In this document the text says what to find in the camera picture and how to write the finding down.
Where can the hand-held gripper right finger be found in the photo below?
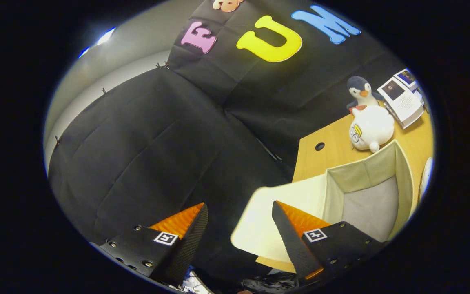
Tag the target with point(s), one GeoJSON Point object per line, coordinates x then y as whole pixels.
{"type": "Point", "coordinates": [290, 241]}

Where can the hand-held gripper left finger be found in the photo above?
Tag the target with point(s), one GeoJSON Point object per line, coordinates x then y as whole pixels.
{"type": "Point", "coordinates": [188, 245]}

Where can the beige fabric storage box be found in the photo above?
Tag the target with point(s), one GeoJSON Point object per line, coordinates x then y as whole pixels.
{"type": "Point", "coordinates": [365, 171]}

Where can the white shoe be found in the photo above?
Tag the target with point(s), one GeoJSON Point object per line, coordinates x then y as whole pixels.
{"type": "Point", "coordinates": [425, 177]}

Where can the white object with blue marks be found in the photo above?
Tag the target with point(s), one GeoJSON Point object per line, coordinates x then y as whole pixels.
{"type": "Point", "coordinates": [194, 283]}

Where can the black plastic bag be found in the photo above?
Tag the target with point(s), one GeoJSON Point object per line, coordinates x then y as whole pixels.
{"type": "Point", "coordinates": [271, 282]}

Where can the black backdrop cloth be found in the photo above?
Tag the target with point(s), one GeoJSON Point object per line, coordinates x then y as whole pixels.
{"type": "Point", "coordinates": [157, 155]}

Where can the round white plush toy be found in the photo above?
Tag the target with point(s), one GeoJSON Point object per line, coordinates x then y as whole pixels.
{"type": "Point", "coordinates": [373, 126]}

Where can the penguin plush toy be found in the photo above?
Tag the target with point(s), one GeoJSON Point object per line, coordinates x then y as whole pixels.
{"type": "Point", "coordinates": [361, 92]}

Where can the large white book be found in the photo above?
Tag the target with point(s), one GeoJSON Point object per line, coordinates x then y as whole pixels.
{"type": "Point", "coordinates": [404, 104]}

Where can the blue cover book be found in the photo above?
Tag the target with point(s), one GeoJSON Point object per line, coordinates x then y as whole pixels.
{"type": "Point", "coordinates": [407, 77]}

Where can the large bright ceiling light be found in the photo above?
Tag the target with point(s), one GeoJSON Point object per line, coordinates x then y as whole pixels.
{"type": "Point", "coordinates": [104, 37]}

